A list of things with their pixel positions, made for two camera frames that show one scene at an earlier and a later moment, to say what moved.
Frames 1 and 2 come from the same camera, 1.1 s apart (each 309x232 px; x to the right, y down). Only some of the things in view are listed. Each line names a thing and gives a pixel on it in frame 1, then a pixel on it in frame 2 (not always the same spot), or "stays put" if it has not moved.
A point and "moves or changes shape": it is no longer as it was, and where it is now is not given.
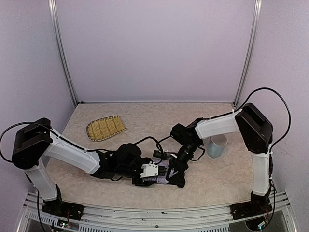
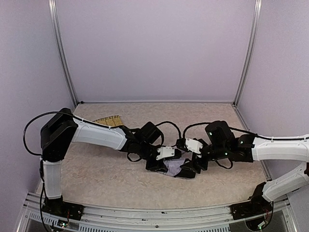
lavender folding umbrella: [162, 179] moves or changes shape
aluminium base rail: [279, 217] stays put
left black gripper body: [139, 180] → [157, 164]
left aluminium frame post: [53, 9] stays put
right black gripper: [177, 169] → [196, 164]
